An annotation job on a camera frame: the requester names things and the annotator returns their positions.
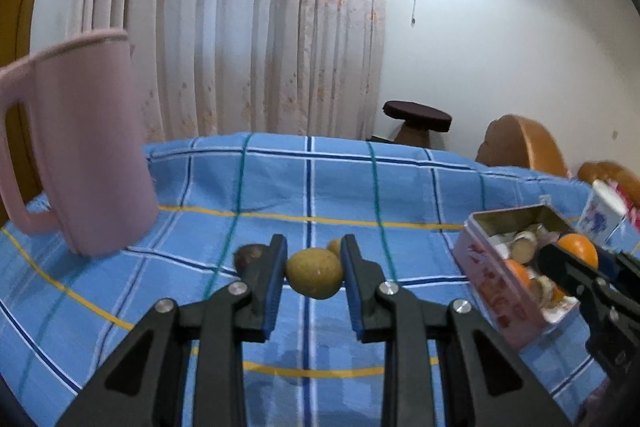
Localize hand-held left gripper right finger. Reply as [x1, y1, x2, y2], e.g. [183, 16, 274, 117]
[341, 234, 572, 427]

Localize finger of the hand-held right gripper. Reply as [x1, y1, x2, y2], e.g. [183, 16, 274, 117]
[598, 248, 640, 303]
[537, 243, 608, 308]

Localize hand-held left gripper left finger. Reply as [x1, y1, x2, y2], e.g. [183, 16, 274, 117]
[54, 234, 289, 427]

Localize orange mandarin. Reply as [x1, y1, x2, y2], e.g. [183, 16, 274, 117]
[556, 233, 599, 270]
[505, 259, 532, 290]

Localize olive green round fruit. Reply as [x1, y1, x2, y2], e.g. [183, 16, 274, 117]
[286, 247, 345, 299]

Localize pink metal tin box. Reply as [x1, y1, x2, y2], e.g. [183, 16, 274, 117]
[452, 204, 601, 348]

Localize brown kiwi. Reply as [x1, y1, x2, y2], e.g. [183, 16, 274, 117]
[234, 244, 271, 275]

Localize white printed carton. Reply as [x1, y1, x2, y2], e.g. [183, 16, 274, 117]
[575, 179, 628, 245]

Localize white instruction sheet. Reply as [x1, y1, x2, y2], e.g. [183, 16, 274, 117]
[487, 232, 511, 258]

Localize brown leather sofa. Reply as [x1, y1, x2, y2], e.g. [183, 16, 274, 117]
[577, 161, 640, 208]

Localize blue checked tablecloth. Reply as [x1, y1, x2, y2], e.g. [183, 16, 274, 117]
[0, 133, 640, 427]

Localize brown leather armchair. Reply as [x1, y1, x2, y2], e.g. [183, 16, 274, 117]
[475, 114, 571, 178]

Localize dark round stool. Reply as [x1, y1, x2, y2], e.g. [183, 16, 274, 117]
[382, 101, 452, 150]

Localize pink plastic jug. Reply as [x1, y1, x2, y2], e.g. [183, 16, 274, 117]
[0, 28, 160, 257]

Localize floral pink curtain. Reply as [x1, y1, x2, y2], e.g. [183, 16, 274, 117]
[65, 0, 388, 142]

